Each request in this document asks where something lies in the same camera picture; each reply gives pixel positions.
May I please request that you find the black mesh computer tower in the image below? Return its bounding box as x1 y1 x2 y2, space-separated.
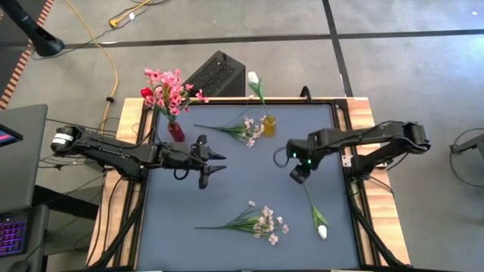
181 49 247 98

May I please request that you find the pink artificial flower bunch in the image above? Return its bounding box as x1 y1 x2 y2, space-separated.
143 67 210 125

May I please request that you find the yellow ribbed glass vase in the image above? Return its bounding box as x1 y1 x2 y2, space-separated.
262 115 278 138

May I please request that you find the white artificial tulip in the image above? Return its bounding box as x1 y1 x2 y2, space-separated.
303 184 330 241
247 71 270 119

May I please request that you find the wooden table board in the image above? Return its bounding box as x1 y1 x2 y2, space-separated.
85 96 412 267

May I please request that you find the red ribbed glass vase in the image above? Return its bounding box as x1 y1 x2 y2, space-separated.
166 120 187 144

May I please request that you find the yellow extension cord with plug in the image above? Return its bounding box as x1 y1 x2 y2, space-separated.
108 0 152 29

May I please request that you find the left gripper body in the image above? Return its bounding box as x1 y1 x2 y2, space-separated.
158 134 212 190

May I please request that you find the grey laptop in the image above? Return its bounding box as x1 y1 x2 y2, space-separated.
0 104 49 215

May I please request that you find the small dark screen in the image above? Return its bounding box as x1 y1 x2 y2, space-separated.
0 123 24 148

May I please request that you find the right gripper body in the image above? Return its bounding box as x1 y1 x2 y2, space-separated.
289 162 314 186

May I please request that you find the black striped-edge floor mat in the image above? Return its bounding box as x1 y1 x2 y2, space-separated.
0 0 56 111

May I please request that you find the yellow hanging cable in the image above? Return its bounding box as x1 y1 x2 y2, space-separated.
64 0 119 133

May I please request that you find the white artificial flower bunch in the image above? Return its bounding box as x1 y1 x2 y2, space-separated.
194 114 267 149
194 199 290 246

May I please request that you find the black pole stand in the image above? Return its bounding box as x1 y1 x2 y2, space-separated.
0 0 66 58

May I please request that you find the black aluminium table frame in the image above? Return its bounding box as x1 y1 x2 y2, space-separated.
85 97 412 272

